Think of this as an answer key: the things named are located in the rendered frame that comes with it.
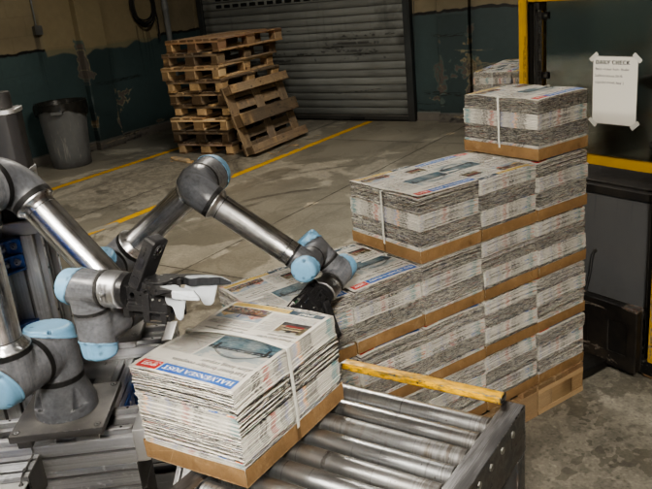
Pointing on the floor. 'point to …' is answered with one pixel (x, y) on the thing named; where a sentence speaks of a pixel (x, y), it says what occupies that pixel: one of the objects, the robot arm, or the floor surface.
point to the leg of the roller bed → (516, 475)
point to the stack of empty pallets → (216, 117)
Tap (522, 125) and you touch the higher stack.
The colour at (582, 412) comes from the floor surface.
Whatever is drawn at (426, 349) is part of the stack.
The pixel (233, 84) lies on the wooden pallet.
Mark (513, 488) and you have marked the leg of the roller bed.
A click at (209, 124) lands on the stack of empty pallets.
